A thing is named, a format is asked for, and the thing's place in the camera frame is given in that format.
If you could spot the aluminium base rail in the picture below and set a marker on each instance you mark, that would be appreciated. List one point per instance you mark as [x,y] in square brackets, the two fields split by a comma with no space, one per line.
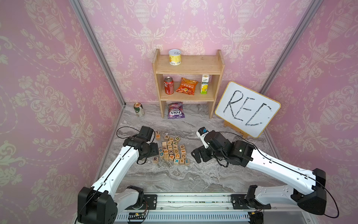
[184,208]

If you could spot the yellow cup can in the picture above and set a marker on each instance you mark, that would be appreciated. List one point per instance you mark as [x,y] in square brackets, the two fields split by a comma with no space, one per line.
[175,57]

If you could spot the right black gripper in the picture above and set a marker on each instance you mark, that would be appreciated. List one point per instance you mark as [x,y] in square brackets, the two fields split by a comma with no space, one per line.
[203,150]

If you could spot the wooden board easel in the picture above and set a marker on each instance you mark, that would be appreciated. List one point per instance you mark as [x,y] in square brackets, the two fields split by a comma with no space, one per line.
[244,134]

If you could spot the red soda can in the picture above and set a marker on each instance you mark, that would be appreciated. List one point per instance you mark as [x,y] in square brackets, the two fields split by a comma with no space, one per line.
[169,85]

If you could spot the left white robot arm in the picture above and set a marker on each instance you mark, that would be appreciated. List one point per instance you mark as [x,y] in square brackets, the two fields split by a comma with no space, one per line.
[117,170]

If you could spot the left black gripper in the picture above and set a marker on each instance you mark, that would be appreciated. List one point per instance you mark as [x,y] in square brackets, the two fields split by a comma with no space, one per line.
[155,150]

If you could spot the orange snack bag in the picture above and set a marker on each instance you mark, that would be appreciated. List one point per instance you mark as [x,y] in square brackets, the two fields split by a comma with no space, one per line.
[187,86]

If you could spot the yellow green drink carton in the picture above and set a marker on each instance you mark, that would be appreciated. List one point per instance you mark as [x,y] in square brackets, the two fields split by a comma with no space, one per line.
[204,84]

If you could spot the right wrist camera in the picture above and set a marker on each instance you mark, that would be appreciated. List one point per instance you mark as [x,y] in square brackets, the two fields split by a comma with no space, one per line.
[201,133]

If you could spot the purple snack bag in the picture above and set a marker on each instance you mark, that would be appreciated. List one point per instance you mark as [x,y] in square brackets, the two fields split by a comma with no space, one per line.
[175,110]

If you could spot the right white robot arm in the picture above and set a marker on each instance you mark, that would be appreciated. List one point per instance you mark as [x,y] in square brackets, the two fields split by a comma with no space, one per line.
[302,187]

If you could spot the white board yellow rim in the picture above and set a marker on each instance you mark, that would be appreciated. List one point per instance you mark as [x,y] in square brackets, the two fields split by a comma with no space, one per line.
[246,109]

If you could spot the wooden shelf unit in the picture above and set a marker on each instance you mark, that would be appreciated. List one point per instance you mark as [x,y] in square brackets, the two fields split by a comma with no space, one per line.
[190,65]

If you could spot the green white can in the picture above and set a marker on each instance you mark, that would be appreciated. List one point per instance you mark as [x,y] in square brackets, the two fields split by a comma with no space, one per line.
[139,110]

